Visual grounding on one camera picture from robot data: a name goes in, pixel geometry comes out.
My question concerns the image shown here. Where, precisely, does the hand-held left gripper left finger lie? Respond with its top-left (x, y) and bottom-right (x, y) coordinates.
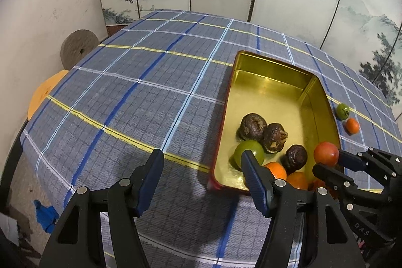
top-left (38, 149), bottom-right (165, 268)

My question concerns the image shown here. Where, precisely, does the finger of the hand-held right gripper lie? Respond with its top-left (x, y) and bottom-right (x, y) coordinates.
top-left (337, 148), bottom-right (402, 190)
top-left (312, 163), bottom-right (384, 212)

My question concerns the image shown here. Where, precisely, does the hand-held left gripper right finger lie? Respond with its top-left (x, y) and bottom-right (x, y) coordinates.
top-left (240, 149), bottom-right (366, 268)

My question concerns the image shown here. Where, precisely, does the red tomato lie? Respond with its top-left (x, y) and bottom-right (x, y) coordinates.
top-left (309, 178), bottom-right (330, 191)

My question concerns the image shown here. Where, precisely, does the orange-red tomato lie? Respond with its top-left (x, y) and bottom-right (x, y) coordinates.
top-left (313, 142), bottom-right (340, 166)

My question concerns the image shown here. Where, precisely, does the small orange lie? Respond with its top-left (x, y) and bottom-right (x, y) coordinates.
top-left (263, 162), bottom-right (287, 181)
top-left (344, 118), bottom-right (360, 134)

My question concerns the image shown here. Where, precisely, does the large orange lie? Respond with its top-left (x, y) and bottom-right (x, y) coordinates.
top-left (286, 172), bottom-right (309, 191)

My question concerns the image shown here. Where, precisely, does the large wrinkled passion fruit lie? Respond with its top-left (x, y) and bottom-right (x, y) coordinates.
top-left (262, 123), bottom-right (289, 154)

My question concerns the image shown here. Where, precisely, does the wrinkled brown passion fruit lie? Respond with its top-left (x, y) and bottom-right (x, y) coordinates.
top-left (239, 113), bottom-right (267, 141)

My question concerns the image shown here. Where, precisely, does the gold tin box red outside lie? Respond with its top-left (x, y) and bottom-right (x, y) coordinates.
top-left (208, 50), bottom-right (343, 196)

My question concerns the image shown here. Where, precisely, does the pale green round fruit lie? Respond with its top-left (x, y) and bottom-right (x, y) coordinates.
top-left (231, 140), bottom-right (265, 171)

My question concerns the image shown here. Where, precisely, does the small dark passion fruit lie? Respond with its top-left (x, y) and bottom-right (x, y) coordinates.
top-left (284, 144), bottom-right (308, 173)

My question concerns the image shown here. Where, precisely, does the green tomato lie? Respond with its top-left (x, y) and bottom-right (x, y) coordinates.
top-left (336, 102), bottom-right (350, 121)

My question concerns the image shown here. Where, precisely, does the blue crumpled cloth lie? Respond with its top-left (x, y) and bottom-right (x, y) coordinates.
top-left (33, 199), bottom-right (60, 234)

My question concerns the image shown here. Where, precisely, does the blue plaid tablecloth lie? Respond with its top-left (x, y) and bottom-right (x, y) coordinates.
top-left (19, 9), bottom-right (396, 268)

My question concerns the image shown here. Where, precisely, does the orange cushion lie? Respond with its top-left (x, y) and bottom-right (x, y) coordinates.
top-left (27, 70), bottom-right (70, 121)

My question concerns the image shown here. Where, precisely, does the grey round disc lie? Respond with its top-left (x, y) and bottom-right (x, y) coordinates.
top-left (60, 29), bottom-right (100, 71)

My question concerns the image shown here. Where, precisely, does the white paper sheet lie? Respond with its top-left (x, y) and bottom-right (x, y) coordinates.
top-left (0, 213), bottom-right (19, 245)

